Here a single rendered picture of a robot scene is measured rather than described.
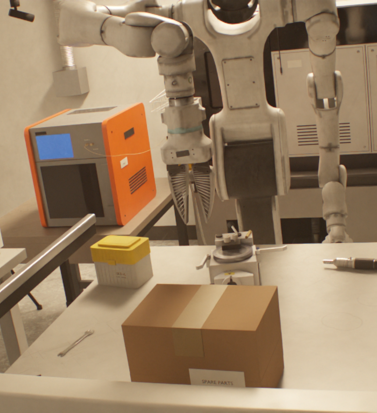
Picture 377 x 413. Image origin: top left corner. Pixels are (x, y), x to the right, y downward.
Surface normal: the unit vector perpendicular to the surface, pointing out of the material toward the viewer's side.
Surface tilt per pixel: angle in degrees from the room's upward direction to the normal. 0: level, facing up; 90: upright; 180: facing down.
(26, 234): 0
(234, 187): 109
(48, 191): 90
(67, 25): 78
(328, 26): 134
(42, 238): 90
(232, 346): 90
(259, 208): 104
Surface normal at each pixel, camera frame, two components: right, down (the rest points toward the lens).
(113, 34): -0.73, 0.23
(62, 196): -0.28, 0.33
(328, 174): -0.17, 0.11
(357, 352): -0.13, -0.94
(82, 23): -0.66, -0.09
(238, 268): -0.07, 0.32
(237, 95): -0.11, 0.55
